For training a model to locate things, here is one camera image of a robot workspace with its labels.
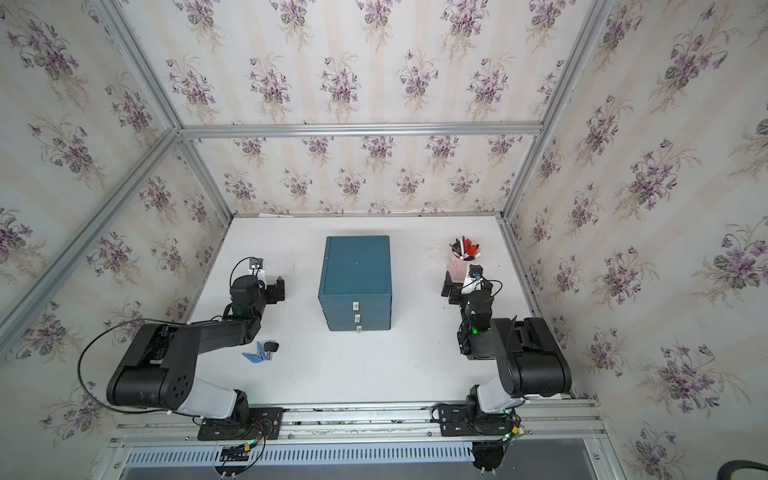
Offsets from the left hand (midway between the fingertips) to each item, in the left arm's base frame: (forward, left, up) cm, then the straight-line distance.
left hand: (266, 279), depth 93 cm
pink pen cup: (+4, -61, +1) cm, 61 cm away
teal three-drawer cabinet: (-13, -30, +16) cm, 36 cm away
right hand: (-1, -63, +4) cm, 63 cm away
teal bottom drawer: (-15, -30, -2) cm, 33 cm away
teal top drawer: (-14, -34, +11) cm, 38 cm away
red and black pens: (+10, -64, +3) cm, 65 cm away
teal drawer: (-15, -30, +5) cm, 34 cm away
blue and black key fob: (-21, -3, -6) cm, 22 cm away
